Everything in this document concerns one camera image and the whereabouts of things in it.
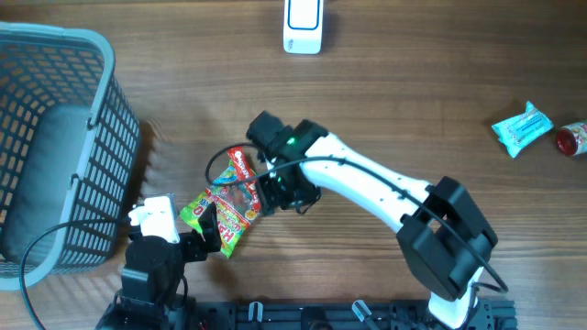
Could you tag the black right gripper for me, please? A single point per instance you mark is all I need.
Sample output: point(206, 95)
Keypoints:
point(307, 194)

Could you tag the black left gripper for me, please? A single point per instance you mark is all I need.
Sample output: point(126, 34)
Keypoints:
point(198, 250)

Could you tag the Haribo gummy candy bag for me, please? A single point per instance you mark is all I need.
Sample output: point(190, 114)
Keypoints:
point(237, 207)

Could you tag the red Nescafe coffee stick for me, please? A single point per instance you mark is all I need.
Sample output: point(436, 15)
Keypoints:
point(241, 164)

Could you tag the grey plastic shopping basket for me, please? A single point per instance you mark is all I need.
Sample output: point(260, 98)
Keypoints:
point(69, 140)

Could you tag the teal tissue packet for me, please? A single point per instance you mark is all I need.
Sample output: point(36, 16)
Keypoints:
point(517, 132)

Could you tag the green lidded jar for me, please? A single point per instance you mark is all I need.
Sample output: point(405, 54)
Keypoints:
point(571, 139)

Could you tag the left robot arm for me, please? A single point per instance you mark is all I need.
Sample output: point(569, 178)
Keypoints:
point(154, 293)

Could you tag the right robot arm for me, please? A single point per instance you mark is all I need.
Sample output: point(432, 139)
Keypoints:
point(446, 240)

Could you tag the white barcode scanner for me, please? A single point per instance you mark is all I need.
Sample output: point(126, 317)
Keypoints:
point(303, 26)

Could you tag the black mounting rail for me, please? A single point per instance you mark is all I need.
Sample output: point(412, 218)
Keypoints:
point(395, 315)

